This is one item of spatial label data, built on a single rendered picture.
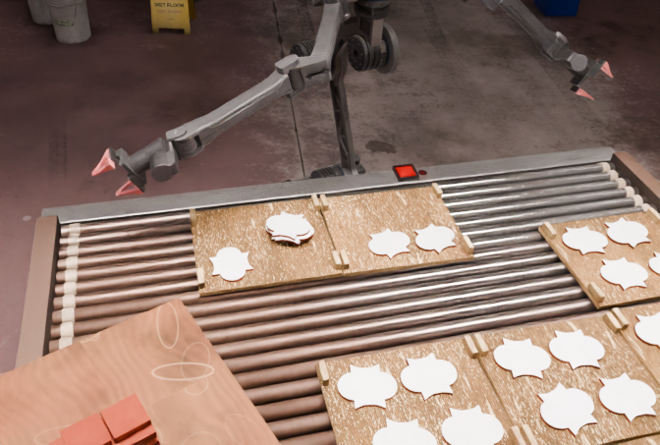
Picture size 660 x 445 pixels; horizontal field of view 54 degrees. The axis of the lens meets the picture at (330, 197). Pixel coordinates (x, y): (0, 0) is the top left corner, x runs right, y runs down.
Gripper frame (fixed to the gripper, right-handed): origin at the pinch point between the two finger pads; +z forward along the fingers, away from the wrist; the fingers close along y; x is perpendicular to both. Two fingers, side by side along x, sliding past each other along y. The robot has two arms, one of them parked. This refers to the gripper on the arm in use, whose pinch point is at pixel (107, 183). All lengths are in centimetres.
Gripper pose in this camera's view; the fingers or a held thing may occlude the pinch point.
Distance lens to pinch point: 186.8
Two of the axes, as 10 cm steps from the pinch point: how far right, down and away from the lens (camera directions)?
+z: -8.6, 5.0, 1.2
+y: 4.2, 5.5, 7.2
